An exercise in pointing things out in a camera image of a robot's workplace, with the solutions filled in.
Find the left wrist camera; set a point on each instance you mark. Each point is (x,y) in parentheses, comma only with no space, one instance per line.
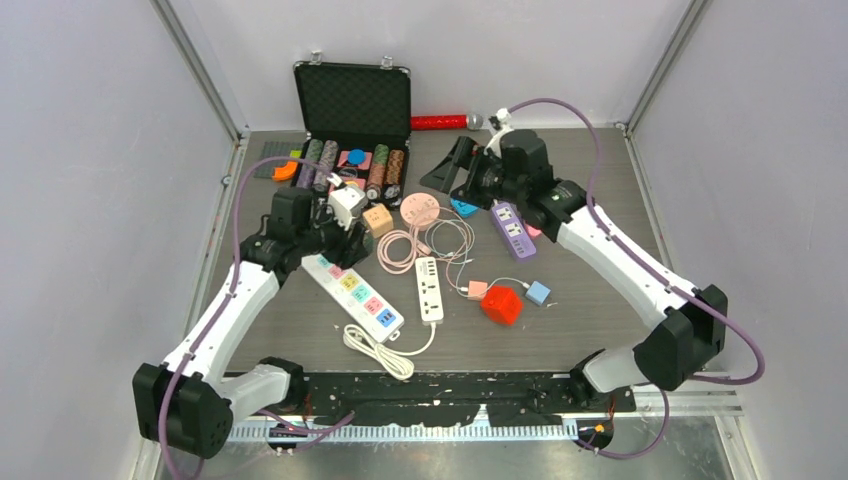
(347,201)

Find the red glitter microphone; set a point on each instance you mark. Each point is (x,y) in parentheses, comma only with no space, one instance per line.
(470,121)

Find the pink power strip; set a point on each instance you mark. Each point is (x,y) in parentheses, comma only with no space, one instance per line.
(532,232)

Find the tan cube socket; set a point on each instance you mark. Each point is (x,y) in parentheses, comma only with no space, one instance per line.
(379,220)

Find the black poker chip case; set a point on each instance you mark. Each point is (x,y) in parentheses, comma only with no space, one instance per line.
(359,106)

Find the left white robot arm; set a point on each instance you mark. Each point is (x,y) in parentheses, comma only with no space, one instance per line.
(185,402)

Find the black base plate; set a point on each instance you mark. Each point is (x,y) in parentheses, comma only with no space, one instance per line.
(441,399)

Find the light blue charger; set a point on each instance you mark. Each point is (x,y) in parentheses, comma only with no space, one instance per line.
(537,293)

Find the orange toy block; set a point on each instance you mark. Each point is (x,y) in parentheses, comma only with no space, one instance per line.
(285,171)

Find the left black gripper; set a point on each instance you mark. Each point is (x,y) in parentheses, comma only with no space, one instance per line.
(349,247)

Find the grey building baseplate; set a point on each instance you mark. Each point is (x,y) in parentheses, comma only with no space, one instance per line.
(276,149)

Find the small white power strip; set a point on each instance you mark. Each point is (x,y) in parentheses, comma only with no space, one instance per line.
(431,306)

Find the round pink socket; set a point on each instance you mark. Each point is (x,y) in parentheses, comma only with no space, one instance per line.
(419,210)

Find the long white colourful power strip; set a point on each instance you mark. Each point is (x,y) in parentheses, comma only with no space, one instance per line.
(369,309)

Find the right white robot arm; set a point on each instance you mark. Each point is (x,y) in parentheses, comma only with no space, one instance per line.
(514,168)

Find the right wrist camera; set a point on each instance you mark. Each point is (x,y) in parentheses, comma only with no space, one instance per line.
(500,125)

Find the purple power strip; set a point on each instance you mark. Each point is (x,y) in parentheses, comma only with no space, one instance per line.
(513,232)

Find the red cube socket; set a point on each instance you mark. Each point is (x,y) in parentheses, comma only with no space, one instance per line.
(502,305)

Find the blue plug adapter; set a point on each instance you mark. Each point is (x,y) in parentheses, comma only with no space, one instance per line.
(462,209)

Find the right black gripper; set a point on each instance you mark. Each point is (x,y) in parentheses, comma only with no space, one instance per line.
(442,177)

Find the pink small charger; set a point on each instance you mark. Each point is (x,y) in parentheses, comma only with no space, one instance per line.
(476,290)

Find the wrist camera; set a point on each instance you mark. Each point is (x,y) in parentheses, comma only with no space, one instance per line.
(347,201)
(500,125)

